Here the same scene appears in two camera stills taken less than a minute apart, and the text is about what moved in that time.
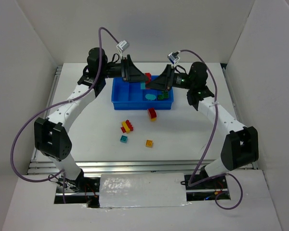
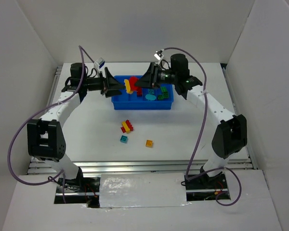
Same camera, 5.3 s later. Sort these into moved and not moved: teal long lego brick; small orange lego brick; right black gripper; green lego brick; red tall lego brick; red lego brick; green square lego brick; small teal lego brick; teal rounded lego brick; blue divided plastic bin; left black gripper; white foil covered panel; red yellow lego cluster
Moved: teal long lego brick; left black gripper; red lego brick; right black gripper; green square lego brick; red tall lego brick
Not moved: blue divided plastic bin; white foil covered panel; small teal lego brick; red yellow lego cluster; small orange lego brick; green lego brick; teal rounded lego brick
